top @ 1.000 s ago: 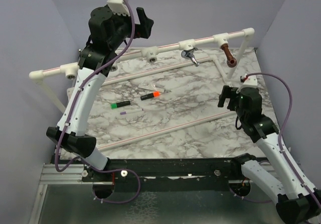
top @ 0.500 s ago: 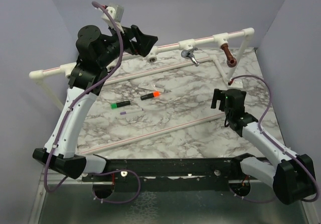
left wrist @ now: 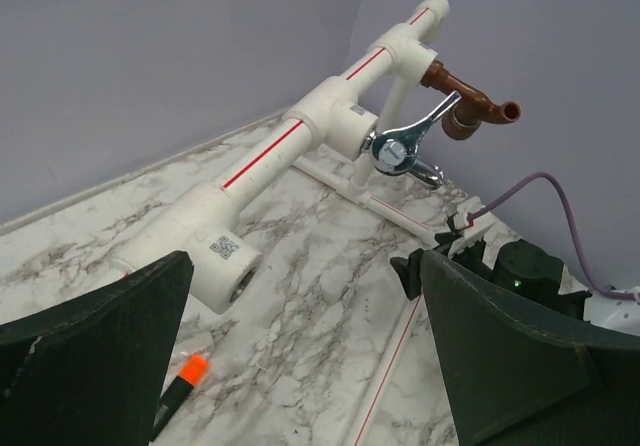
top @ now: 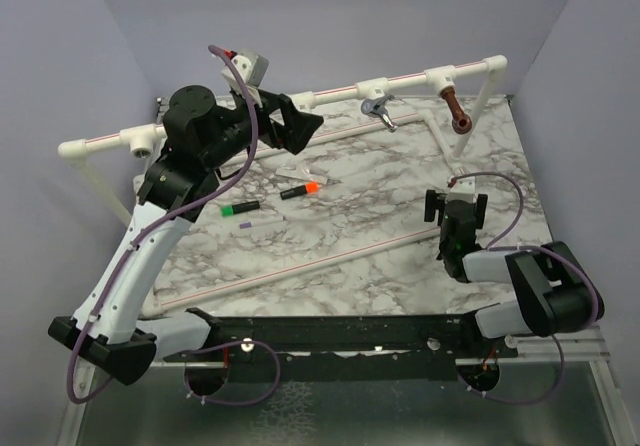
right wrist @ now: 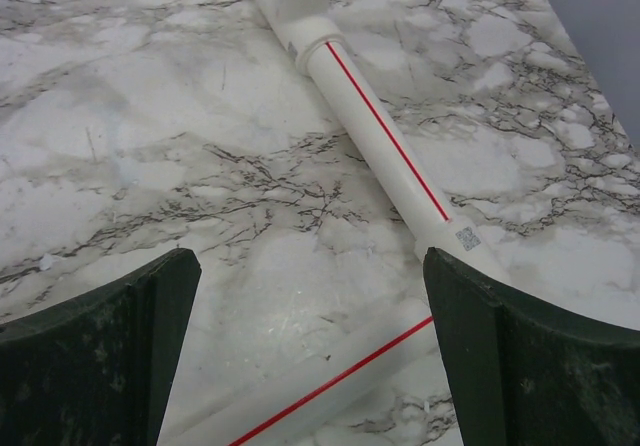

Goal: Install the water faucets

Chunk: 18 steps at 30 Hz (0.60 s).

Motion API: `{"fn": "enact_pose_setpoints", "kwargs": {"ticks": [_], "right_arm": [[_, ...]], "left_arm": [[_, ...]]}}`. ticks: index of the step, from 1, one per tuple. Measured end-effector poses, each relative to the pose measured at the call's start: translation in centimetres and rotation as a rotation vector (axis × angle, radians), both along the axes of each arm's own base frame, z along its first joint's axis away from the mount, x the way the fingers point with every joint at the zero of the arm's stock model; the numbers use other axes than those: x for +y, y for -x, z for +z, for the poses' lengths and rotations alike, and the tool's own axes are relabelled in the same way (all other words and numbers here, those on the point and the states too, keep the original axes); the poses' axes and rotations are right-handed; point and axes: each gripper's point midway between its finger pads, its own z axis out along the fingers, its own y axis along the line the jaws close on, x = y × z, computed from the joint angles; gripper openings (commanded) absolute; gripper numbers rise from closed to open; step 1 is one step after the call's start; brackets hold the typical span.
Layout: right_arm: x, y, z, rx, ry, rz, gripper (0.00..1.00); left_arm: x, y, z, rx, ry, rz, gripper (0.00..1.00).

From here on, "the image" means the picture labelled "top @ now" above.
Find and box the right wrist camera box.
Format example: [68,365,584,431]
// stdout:
[445,177,476,204]

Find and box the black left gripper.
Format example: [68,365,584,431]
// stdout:
[202,81,322,170]

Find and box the green capped black marker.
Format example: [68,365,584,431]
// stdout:
[220,201,260,217]

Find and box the brown faucet chrome knob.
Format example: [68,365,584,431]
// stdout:
[439,86,473,135]

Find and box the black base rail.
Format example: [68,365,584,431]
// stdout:
[166,314,517,383]

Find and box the purple capped white pen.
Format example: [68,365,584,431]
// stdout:
[239,217,286,230]

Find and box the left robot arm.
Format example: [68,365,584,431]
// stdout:
[48,85,324,385]

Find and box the grey chrome lever faucet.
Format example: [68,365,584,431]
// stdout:
[360,94,398,133]

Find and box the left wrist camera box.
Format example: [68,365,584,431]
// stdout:
[224,49,269,107]

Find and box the clear plastic bag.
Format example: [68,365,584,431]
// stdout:
[275,165,328,185]

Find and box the orange capped black marker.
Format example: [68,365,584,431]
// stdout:
[279,182,319,200]

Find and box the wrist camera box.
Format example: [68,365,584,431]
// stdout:
[445,177,476,204]
[224,49,269,107]

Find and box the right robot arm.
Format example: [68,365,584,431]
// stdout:
[424,190,605,357]

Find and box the white PVC pipe frame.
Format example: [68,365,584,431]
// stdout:
[64,56,506,319]

